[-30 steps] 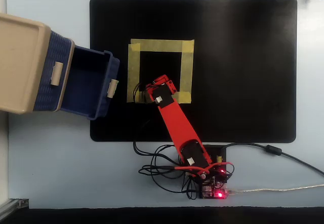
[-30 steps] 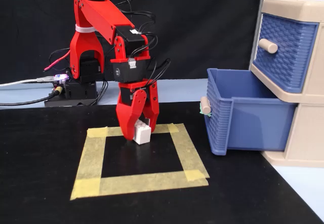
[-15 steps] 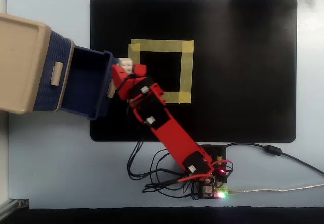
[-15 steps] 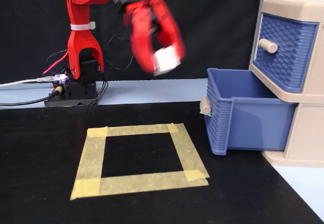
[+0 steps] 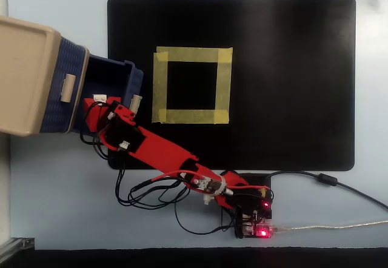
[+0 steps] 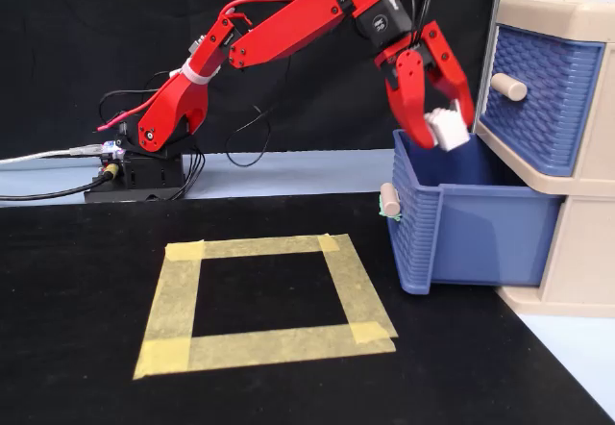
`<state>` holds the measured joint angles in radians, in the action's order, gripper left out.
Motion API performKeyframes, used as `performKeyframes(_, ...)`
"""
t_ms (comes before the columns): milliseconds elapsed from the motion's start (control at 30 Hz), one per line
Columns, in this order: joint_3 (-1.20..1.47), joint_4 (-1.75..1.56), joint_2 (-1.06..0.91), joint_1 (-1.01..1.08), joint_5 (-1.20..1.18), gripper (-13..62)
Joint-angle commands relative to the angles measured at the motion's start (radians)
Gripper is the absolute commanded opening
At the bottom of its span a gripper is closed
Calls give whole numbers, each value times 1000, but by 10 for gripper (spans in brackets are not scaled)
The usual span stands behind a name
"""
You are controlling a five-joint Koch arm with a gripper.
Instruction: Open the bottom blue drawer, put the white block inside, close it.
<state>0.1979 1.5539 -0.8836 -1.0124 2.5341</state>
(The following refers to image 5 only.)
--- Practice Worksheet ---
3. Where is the black rectangular mat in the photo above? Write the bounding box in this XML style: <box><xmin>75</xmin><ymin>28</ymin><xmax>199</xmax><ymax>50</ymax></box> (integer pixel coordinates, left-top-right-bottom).
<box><xmin>107</xmin><ymin>0</ymin><xmax>356</xmax><ymax>172</ymax></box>

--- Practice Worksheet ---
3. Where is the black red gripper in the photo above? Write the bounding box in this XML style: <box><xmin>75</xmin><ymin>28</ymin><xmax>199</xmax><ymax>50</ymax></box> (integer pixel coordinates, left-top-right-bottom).
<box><xmin>83</xmin><ymin>97</ymin><xmax>136</xmax><ymax>138</ymax></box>

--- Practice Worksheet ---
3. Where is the beige box lid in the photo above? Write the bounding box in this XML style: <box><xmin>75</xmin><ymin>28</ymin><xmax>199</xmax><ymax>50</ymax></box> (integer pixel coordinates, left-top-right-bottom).
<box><xmin>0</xmin><ymin>15</ymin><xmax>63</xmax><ymax>138</ymax></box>

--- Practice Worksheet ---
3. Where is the aluminium frame post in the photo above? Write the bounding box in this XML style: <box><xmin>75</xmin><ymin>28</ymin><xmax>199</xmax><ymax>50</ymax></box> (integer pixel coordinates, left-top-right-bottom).
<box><xmin>0</xmin><ymin>236</ymin><xmax>36</xmax><ymax>267</ymax></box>

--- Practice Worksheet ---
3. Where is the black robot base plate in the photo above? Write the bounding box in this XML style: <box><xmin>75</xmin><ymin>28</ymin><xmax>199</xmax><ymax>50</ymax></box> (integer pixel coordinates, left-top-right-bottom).
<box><xmin>235</xmin><ymin>173</ymin><xmax>274</xmax><ymax>219</ymax></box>

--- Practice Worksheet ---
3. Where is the blue drawer with plain knob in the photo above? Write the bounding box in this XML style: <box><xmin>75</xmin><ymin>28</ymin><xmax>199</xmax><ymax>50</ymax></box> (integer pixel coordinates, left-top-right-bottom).
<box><xmin>39</xmin><ymin>36</ymin><xmax>90</xmax><ymax>134</ymax></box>

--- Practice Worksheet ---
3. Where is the white USB cable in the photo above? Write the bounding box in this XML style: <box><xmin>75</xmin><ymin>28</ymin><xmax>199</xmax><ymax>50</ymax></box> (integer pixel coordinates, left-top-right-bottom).
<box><xmin>272</xmin><ymin>220</ymin><xmax>388</xmax><ymax>232</ymax></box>

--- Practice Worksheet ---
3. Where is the black power cable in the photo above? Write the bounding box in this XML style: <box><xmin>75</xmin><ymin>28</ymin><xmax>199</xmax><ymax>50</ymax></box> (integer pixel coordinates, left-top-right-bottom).
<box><xmin>264</xmin><ymin>170</ymin><xmax>388</xmax><ymax>212</ymax></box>

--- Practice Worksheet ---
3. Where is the blue drawer with taped knob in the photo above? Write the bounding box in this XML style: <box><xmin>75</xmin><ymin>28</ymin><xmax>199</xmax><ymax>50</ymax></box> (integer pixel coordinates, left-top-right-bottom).
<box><xmin>71</xmin><ymin>54</ymin><xmax>144</xmax><ymax>136</ymax></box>

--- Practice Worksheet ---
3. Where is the yellow masking tape strip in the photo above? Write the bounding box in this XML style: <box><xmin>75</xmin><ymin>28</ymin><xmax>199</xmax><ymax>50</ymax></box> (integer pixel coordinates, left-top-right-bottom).
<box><xmin>151</xmin><ymin>109</ymin><xmax>230</xmax><ymax>125</ymax></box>
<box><xmin>151</xmin><ymin>52</ymin><xmax>169</xmax><ymax>123</ymax></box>
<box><xmin>156</xmin><ymin>46</ymin><xmax>233</xmax><ymax>63</ymax></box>
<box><xmin>215</xmin><ymin>47</ymin><xmax>233</xmax><ymax>125</ymax></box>

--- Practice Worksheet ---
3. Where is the red wire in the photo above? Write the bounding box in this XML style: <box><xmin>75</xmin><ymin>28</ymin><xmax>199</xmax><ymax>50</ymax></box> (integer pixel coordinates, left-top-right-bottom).
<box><xmin>150</xmin><ymin>169</ymin><xmax>271</xmax><ymax>190</ymax></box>

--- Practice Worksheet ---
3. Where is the black servo cable bundle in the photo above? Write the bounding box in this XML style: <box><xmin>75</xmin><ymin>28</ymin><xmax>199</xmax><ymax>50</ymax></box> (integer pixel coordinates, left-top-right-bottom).
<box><xmin>79</xmin><ymin>122</ymin><xmax>240</xmax><ymax>236</ymax></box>

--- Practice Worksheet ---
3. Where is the controller circuit board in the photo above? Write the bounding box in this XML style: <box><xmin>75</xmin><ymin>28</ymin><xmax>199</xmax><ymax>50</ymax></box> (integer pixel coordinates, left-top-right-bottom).
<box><xmin>235</xmin><ymin>201</ymin><xmax>275</xmax><ymax>240</ymax></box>

